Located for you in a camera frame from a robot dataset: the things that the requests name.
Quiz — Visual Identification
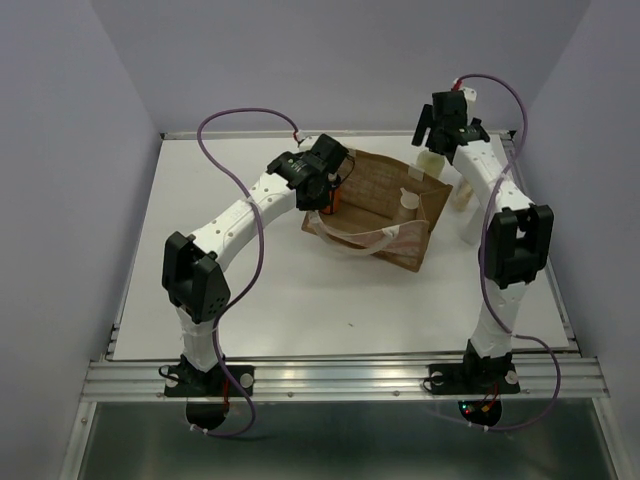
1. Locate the clear pump bottle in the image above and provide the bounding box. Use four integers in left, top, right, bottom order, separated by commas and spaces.
397, 188, 420, 223

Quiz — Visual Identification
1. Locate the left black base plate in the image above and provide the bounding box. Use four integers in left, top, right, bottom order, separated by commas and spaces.
158, 363, 242, 398

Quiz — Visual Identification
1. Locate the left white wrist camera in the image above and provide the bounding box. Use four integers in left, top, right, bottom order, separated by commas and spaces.
292, 130, 313, 147

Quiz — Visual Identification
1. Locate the aluminium frame rail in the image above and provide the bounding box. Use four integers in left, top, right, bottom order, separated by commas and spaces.
59, 130, 621, 480

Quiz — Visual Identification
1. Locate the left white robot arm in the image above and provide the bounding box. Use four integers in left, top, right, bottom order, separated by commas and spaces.
161, 134, 350, 394

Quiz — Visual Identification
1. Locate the green pump bottle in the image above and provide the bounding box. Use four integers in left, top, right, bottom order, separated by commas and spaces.
416, 150, 446, 178

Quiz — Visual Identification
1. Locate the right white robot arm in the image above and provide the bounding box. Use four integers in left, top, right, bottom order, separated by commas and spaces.
412, 88, 554, 390

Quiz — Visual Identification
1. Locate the brown burlap canvas bag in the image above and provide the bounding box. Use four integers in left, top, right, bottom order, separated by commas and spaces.
301, 148, 452, 272

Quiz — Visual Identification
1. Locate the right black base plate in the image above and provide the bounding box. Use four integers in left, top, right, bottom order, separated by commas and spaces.
423, 363, 521, 396

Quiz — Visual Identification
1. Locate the orange bottle dark cap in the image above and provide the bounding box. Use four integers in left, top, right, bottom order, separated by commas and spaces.
321, 174, 343, 215

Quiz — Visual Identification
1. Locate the amber liquid clear bottle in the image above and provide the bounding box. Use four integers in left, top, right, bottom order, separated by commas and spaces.
452, 178, 474, 211

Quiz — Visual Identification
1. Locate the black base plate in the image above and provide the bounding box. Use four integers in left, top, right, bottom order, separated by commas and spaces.
158, 363, 242, 398
423, 363, 521, 396

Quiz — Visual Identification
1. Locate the white bottle black cap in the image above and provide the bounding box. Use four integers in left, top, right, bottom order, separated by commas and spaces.
460, 206, 485, 246

